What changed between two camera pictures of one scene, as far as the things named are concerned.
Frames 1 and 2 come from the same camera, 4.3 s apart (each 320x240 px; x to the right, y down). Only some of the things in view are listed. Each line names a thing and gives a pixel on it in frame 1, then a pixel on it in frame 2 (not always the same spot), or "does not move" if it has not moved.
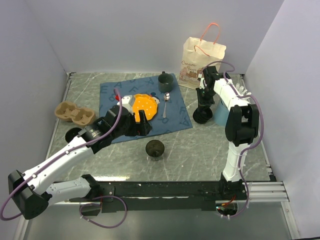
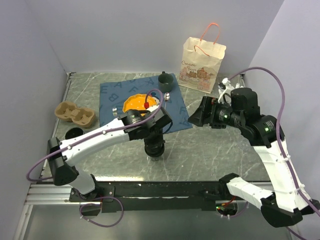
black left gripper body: x=130 y=128 to x=155 y=133
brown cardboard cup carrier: x=69 y=111 does not move
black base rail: x=145 y=196 does not move
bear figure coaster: x=153 y=94 does not move
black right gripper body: x=205 y=96 to x=222 y=115
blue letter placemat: x=171 y=113 does not move
